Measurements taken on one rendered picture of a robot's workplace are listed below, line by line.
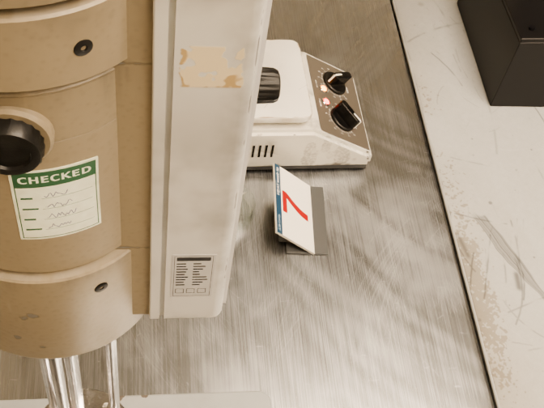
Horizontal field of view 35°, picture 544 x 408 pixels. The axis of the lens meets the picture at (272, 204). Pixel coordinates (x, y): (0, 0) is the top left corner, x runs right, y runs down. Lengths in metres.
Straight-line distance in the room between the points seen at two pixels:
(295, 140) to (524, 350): 0.32
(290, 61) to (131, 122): 0.69
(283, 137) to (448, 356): 0.28
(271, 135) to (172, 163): 0.62
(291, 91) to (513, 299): 0.32
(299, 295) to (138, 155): 0.60
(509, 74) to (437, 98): 0.09
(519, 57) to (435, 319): 0.34
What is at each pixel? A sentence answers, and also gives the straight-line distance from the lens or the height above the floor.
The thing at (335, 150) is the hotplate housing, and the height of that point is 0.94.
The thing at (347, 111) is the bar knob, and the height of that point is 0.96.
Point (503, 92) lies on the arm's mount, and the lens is 1.11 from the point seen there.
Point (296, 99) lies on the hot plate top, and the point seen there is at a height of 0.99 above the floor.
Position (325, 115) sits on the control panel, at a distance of 0.96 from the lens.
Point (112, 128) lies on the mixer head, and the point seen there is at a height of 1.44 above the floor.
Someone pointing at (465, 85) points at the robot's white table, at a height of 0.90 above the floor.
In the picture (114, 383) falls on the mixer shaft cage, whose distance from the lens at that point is 0.57.
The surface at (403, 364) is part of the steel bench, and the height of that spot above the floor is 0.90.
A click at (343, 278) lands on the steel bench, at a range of 0.91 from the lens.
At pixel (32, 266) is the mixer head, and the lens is 0.34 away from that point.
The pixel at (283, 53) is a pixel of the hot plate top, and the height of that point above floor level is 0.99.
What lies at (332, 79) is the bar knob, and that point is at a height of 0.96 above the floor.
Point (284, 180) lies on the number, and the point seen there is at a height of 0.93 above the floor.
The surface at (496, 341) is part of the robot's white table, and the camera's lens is 0.92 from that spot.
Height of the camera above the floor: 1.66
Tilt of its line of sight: 53 degrees down
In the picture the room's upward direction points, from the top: 11 degrees clockwise
